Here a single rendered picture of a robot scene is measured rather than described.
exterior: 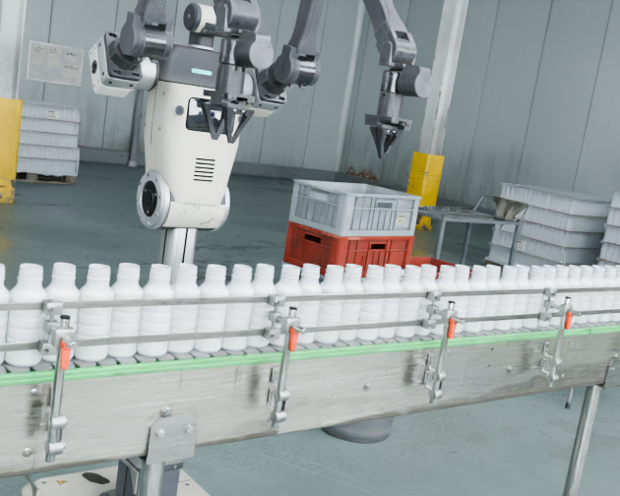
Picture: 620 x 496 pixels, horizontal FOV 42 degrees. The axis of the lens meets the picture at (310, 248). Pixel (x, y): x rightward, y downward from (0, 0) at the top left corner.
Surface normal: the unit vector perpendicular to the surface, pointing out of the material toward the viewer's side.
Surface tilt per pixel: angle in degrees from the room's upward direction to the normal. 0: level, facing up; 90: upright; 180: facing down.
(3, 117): 90
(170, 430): 90
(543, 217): 90
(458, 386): 90
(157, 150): 101
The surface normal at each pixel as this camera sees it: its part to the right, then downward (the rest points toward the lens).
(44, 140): 0.64, 0.24
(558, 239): -0.80, -0.03
